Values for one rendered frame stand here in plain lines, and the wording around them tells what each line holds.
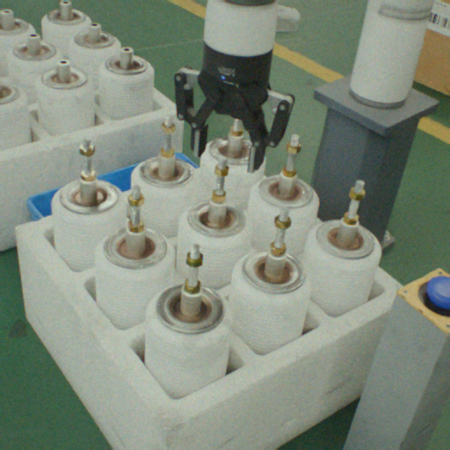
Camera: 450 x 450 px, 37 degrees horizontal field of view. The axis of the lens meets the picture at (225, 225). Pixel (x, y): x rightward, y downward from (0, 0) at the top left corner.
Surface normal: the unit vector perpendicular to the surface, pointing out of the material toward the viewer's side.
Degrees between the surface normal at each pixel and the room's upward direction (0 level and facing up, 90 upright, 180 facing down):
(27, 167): 90
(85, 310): 0
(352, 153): 90
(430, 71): 89
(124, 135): 90
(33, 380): 0
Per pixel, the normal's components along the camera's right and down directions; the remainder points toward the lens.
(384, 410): -0.80, 0.31
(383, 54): -0.39, 0.54
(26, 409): 0.09, -0.78
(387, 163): 0.68, 0.50
